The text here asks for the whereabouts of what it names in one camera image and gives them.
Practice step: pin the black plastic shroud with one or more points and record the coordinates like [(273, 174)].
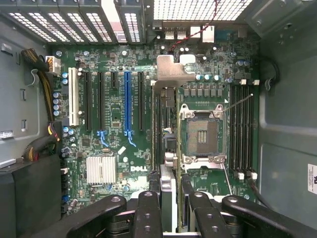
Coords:
[(29, 198)]

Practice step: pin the white expansion slot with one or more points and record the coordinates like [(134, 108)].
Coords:
[(73, 96)]

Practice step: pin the CPU socket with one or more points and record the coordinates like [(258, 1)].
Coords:
[(203, 136)]

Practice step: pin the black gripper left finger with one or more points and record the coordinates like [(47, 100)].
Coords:
[(148, 215)]

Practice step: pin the thin steel locking lever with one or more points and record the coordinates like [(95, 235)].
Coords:
[(237, 102)]

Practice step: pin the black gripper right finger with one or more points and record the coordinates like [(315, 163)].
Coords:
[(208, 218)]

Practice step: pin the black RAM slot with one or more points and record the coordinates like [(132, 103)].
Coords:
[(232, 129), (159, 111), (245, 129), (250, 129), (238, 129)]

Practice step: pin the blue expansion slot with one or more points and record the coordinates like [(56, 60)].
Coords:
[(127, 101)]

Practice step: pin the silver power supply unit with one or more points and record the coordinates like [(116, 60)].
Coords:
[(15, 74)]

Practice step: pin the white power connector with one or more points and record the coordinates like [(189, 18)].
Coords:
[(54, 65)]

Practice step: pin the black silver PC case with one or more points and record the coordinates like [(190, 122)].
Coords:
[(284, 124)]

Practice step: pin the steel socket cover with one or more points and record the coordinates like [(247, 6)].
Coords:
[(203, 162)]

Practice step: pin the silver chipset heatsink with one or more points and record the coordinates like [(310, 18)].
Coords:
[(101, 169)]

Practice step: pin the green motherboard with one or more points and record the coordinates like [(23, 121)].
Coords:
[(119, 116)]

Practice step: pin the short black expansion slot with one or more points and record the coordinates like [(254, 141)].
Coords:
[(114, 80)]

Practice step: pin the black perforated slot cover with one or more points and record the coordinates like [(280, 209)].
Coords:
[(101, 27), (50, 27), (70, 27), (132, 27), (32, 27), (88, 27)]

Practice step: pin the black power connector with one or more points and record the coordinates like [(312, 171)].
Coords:
[(58, 129)]

